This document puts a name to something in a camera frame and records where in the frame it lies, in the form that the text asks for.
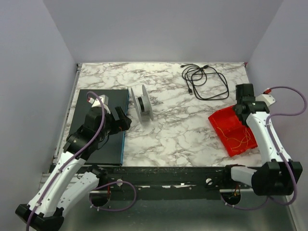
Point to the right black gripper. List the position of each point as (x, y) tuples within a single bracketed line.
[(239, 111)]

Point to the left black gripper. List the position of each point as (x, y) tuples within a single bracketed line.
[(121, 116)]

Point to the grey cable spool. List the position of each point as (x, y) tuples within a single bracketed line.
[(143, 105)]

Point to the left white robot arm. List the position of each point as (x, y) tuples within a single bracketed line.
[(47, 210)]

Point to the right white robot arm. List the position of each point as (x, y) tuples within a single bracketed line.
[(278, 174)]

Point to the black flat box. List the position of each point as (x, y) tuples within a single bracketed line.
[(105, 149)]

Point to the red plastic tray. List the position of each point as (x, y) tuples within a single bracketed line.
[(235, 137)]

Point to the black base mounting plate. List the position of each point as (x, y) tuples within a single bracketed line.
[(163, 183)]

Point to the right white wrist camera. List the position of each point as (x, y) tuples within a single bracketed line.
[(266, 97)]

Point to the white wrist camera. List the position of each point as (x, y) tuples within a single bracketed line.
[(95, 102), (266, 97)]

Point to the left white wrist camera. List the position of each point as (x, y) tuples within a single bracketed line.
[(95, 102)]

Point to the aluminium rail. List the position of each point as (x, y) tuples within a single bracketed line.
[(74, 179)]

